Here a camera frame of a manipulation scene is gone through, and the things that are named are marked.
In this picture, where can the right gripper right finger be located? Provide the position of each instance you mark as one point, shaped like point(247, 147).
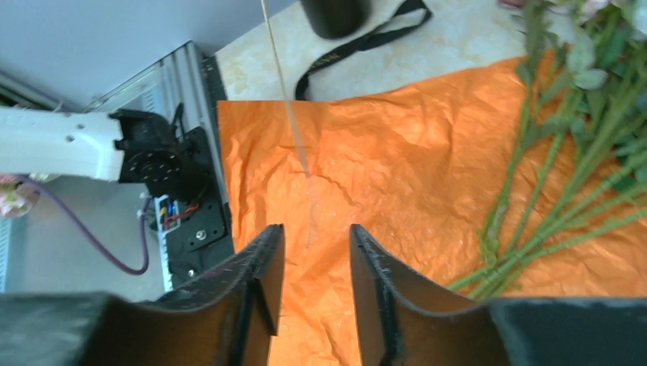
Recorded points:
point(403, 318)

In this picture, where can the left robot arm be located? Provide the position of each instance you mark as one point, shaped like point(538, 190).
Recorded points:
point(101, 146)

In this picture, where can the black ribbon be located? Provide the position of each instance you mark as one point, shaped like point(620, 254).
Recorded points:
point(377, 37)

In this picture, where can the black cylindrical vase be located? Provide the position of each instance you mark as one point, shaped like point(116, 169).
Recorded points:
point(335, 19)

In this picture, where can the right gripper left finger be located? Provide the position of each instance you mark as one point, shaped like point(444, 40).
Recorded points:
point(226, 316)

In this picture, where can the orange paper flower bouquet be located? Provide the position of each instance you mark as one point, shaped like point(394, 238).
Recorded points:
point(578, 164)

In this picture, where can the orange wrapping paper sheet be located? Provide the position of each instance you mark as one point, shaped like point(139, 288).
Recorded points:
point(419, 167)

